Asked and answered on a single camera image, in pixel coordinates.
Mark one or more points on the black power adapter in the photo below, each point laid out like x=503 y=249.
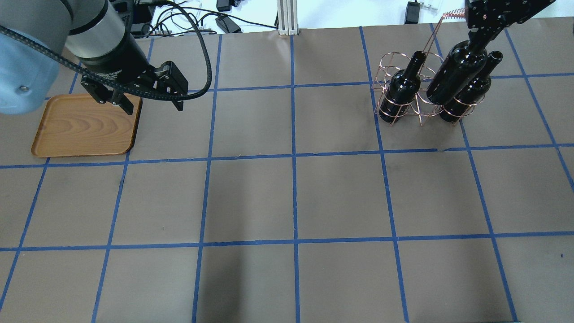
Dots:
x=412 y=12

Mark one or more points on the wooden tray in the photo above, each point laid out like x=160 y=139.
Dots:
x=75 y=125

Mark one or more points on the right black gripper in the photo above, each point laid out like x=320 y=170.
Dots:
x=486 y=33

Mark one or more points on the copper wire bottle basket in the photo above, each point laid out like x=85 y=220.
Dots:
x=393 y=63

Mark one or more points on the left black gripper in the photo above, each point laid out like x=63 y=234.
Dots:
x=120 y=61

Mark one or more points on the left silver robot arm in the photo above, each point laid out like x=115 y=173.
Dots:
x=34 y=34

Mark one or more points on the dark wine bottle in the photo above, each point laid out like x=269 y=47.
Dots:
x=402 y=89
x=473 y=93
x=466 y=61

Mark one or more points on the aluminium frame post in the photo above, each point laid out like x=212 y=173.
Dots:
x=287 y=17

